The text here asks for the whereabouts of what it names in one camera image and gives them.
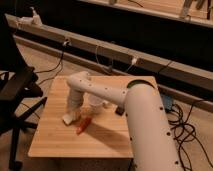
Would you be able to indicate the black office chair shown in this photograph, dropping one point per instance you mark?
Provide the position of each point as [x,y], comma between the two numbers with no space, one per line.
[17,81]

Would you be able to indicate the white sponge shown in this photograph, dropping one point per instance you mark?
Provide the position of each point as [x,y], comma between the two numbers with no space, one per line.
[68,119]

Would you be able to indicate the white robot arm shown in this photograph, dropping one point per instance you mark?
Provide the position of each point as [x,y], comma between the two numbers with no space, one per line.
[151,139]

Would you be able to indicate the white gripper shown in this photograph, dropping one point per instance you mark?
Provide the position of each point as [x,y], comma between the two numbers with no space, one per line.
[74,102]

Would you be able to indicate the orange toy carrot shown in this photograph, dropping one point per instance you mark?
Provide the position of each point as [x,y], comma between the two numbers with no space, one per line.
[83,125]

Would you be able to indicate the white device on ledge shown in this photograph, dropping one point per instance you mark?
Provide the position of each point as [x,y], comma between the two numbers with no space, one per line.
[35,19]

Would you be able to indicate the blue box on floor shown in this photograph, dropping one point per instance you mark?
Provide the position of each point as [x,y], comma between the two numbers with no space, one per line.
[167,102]

